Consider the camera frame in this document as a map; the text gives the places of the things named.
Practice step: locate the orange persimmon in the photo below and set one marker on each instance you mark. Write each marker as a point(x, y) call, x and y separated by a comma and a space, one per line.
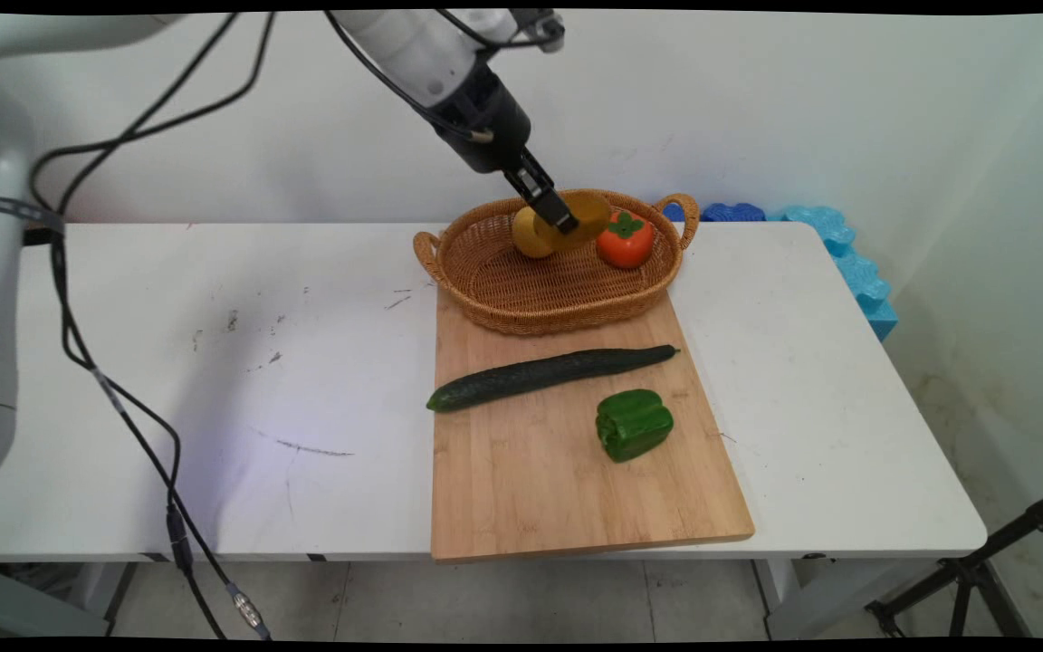
point(626, 243)

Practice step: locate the yellow-brown potato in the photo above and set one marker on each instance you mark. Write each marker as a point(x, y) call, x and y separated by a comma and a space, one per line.
point(589, 217)

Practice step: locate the dark green cucumber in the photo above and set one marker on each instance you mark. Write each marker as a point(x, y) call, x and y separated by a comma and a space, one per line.
point(540, 373)

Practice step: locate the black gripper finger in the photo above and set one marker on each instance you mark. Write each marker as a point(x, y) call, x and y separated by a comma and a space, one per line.
point(515, 184)
point(556, 210)

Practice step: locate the white table leg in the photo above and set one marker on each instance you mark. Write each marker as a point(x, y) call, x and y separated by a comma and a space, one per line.
point(802, 598)
point(42, 598)

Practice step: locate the bamboo cutting board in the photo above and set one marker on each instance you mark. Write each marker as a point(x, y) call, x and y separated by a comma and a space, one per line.
point(567, 489)

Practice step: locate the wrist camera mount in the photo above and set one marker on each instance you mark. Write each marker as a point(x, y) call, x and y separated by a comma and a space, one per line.
point(541, 27)

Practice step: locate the dark blue foam piece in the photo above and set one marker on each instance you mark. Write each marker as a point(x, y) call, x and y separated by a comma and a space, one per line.
point(732, 213)
point(673, 213)

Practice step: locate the light blue foam block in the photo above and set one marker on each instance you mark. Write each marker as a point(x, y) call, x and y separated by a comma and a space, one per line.
point(856, 272)

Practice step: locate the green bell pepper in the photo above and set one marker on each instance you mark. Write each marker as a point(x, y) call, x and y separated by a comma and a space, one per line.
point(634, 426)

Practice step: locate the black tripod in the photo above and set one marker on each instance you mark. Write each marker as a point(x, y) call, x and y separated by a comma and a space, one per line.
point(974, 570)

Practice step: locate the yellow lemon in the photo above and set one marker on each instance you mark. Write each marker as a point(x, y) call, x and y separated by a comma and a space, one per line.
point(526, 237)

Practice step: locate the woven wicker basket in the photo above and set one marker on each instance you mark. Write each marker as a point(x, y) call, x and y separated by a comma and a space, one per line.
point(531, 290)

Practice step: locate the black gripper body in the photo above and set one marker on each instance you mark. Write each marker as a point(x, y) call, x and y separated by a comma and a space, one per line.
point(490, 127)

